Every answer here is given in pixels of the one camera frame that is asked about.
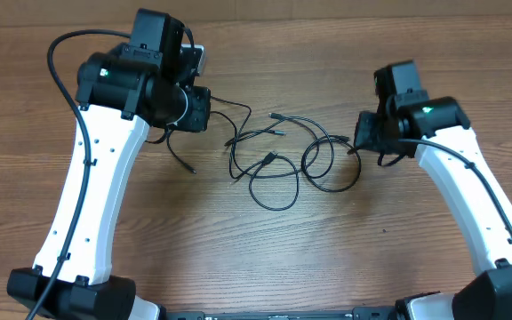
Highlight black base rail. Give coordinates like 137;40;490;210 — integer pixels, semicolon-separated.
163;306;405;320

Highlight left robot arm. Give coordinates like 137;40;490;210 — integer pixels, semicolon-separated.
6;9;211;319

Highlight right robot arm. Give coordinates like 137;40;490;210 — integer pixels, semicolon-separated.
352;60;512;320

